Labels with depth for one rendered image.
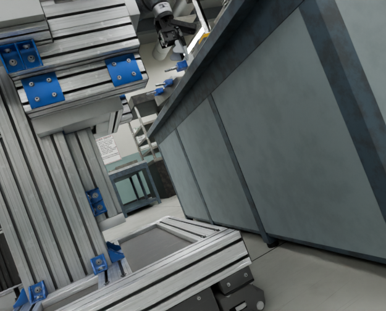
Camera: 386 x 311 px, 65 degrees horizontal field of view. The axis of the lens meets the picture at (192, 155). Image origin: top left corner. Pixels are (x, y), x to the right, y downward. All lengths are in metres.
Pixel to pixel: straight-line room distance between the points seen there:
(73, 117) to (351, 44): 0.77
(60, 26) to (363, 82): 0.77
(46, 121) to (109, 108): 0.19
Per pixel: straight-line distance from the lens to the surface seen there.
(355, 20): 0.79
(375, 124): 0.73
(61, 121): 1.01
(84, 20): 0.98
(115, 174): 5.23
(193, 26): 1.38
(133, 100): 5.98
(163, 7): 1.38
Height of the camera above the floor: 0.43
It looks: 2 degrees up
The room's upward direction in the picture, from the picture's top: 21 degrees counter-clockwise
